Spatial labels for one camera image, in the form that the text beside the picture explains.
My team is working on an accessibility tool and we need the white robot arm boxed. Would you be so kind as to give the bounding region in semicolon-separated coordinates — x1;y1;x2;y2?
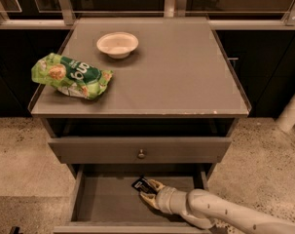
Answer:
132;177;295;234

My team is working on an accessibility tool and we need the metal railing frame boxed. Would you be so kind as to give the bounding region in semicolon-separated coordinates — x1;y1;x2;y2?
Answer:
0;0;295;30

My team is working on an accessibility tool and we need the open grey middle drawer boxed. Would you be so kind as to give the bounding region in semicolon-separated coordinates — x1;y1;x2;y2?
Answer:
53;163;229;234

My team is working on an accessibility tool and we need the white paper bowl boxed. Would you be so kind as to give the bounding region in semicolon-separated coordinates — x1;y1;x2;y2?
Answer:
96;32;138;59

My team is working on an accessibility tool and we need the grey top drawer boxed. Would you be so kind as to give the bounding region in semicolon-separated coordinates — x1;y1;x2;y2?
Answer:
48;136;231;164

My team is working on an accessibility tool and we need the white cylindrical post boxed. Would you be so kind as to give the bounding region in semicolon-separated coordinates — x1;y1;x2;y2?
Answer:
277;94;295;132

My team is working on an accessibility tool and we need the round metal drawer knob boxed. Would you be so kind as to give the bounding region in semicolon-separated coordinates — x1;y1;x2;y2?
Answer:
137;149;146;159

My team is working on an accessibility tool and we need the green chip bag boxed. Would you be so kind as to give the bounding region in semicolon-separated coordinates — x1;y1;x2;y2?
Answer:
31;53;113;100

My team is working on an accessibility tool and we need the grey drawer cabinet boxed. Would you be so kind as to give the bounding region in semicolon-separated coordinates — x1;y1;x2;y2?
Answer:
27;16;252;234

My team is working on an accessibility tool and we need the black rxbar chocolate bar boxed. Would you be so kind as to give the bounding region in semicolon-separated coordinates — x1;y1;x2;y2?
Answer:
131;176;156;194

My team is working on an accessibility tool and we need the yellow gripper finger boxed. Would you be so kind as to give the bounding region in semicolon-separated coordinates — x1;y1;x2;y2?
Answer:
147;179;166;193
139;192;160;210

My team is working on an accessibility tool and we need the small black floor object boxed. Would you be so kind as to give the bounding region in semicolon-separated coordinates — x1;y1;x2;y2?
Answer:
9;226;19;234

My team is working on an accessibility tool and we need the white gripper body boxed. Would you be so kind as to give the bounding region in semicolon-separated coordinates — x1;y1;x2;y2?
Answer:
156;186;187;215

